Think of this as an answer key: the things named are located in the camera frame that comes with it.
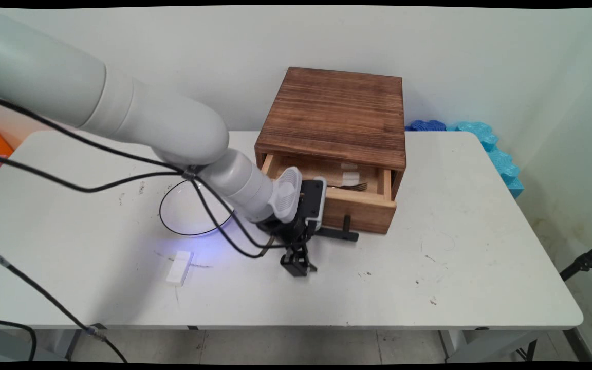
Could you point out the light wooden drawer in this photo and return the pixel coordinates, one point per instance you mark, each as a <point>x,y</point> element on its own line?
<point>363,208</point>

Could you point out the black tripod stand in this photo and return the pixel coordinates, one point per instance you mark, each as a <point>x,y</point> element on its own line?
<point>584,263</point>

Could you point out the light blue foam mat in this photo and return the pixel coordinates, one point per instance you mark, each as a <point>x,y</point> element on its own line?
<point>499,154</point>

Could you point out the grey metal table leg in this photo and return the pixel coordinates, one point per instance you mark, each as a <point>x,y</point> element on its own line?
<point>29,345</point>

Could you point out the white ceramic cutlery rest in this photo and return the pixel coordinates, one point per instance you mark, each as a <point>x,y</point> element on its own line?
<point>179,268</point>
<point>351,179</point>

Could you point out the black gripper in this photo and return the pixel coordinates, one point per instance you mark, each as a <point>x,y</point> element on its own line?
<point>288,232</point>

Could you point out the metal fork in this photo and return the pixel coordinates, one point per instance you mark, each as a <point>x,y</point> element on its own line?
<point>352,187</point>

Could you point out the black and white wrist camera box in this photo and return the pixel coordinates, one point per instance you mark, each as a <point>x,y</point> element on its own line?
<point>312,198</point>

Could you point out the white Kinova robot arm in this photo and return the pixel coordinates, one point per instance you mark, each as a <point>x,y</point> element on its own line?
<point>147,113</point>

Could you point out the brown wooden drawer cabinet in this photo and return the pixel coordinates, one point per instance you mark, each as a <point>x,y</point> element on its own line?
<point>337,115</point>

